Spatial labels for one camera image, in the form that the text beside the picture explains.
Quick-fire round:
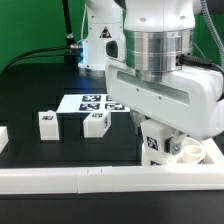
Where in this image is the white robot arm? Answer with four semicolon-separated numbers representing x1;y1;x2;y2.
79;0;224;140

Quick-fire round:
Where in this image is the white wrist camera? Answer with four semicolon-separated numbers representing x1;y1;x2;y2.
106;40;126;62

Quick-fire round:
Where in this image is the white front fence bar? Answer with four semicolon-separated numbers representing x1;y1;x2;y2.
0;165;224;195

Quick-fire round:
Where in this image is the black cable bundle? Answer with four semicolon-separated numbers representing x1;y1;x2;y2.
1;46;83;73

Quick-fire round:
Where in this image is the white round stool seat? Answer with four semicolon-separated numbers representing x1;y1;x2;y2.
141;136;214;167

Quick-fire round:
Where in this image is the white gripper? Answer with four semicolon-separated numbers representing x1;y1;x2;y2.
106;59;224;155

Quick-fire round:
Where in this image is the white marker tag sheet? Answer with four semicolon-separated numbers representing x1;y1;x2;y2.
57;94;130;113

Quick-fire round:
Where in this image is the white left fence bar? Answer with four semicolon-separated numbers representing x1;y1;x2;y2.
0;126;9;153

